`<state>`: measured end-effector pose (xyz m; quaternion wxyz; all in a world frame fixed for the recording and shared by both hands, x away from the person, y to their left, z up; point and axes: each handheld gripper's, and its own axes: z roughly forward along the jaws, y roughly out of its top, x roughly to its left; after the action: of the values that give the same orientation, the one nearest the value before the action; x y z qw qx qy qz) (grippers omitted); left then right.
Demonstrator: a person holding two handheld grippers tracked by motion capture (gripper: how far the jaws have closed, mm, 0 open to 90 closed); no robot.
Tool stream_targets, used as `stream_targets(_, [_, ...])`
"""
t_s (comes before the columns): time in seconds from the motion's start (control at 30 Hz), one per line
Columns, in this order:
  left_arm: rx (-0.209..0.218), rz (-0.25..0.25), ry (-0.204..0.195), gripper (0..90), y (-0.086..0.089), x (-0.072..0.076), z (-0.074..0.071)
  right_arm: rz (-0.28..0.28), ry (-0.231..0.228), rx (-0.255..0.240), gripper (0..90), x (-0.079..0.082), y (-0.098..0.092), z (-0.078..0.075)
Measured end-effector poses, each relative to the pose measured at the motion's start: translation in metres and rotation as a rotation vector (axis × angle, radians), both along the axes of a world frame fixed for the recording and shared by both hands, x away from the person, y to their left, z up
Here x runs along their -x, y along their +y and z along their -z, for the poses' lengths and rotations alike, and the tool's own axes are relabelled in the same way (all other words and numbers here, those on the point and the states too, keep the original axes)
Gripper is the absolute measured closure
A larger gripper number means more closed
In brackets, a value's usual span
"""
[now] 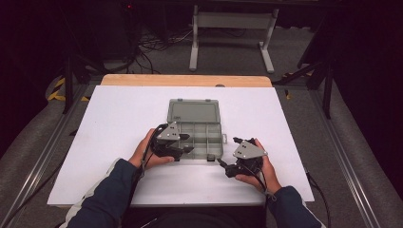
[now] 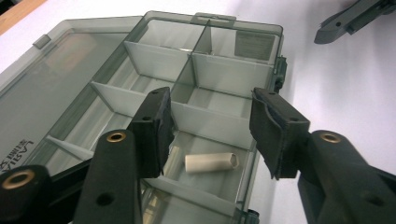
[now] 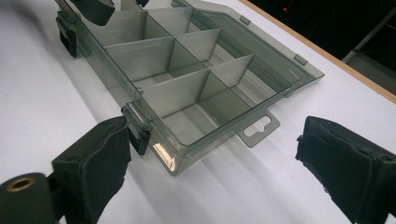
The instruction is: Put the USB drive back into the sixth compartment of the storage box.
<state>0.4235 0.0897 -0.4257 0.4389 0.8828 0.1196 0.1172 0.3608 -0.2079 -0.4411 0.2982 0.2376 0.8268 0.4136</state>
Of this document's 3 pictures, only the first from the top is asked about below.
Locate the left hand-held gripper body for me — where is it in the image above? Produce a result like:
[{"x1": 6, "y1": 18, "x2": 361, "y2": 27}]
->
[{"x1": 149, "y1": 122, "x2": 185, "y2": 162}]

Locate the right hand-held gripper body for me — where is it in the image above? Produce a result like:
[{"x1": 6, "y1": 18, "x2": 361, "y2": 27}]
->
[{"x1": 225, "y1": 137, "x2": 269, "y2": 179}]

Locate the clear plastic compartment box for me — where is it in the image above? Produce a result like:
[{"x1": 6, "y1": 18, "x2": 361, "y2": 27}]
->
[{"x1": 166, "y1": 98, "x2": 229, "y2": 163}]

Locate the person's right hand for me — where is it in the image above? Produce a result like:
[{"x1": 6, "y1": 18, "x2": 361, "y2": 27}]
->
[{"x1": 235, "y1": 138, "x2": 283, "y2": 195}]

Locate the person's left hand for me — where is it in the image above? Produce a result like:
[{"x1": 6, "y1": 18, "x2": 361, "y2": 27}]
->
[{"x1": 127, "y1": 127, "x2": 176, "y2": 170}]

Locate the white table board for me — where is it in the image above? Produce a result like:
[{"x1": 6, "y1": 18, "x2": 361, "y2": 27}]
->
[{"x1": 47, "y1": 85, "x2": 316, "y2": 208}]

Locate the person's dark lap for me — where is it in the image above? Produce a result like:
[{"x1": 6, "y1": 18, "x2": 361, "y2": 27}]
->
[{"x1": 122, "y1": 205, "x2": 269, "y2": 228}]

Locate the black metal stand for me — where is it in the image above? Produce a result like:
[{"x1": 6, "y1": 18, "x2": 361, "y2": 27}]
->
[
  {"x1": 272, "y1": 15, "x2": 336, "y2": 120},
  {"x1": 61, "y1": 53, "x2": 106, "y2": 115}
]

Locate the dark equipment with red light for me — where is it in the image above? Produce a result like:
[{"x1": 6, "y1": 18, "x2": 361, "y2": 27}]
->
[{"x1": 104, "y1": 0, "x2": 141, "y2": 61}]

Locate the yellow black hazard tape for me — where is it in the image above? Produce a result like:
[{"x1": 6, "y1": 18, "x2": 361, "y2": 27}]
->
[{"x1": 47, "y1": 77, "x2": 91, "y2": 103}]

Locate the left hand-held gripper cable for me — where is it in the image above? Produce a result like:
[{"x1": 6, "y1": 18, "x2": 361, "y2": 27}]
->
[{"x1": 125, "y1": 123, "x2": 169, "y2": 210}]

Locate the hand-held gripper cable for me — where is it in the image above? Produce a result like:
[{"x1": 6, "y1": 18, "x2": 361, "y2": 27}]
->
[
  {"x1": 246, "y1": 164, "x2": 277, "y2": 222},
  {"x1": 125, "y1": 123, "x2": 169, "y2": 210}
]

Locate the right hand-held gripper cable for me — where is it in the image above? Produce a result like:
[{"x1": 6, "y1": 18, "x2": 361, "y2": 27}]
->
[{"x1": 246, "y1": 164, "x2": 277, "y2": 222}]

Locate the tangle of black cables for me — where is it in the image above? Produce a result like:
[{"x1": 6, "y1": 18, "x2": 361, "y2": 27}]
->
[{"x1": 126, "y1": 28, "x2": 194, "y2": 75}]

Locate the aluminium floor rail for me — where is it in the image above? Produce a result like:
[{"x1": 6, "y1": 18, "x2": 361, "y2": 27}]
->
[
  {"x1": 308, "y1": 89, "x2": 384, "y2": 228},
  {"x1": 0, "y1": 85, "x2": 96, "y2": 228}
]

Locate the grey metal stand frame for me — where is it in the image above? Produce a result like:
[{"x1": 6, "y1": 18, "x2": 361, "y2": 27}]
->
[{"x1": 188, "y1": 4, "x2": 279, "y2": 74}]

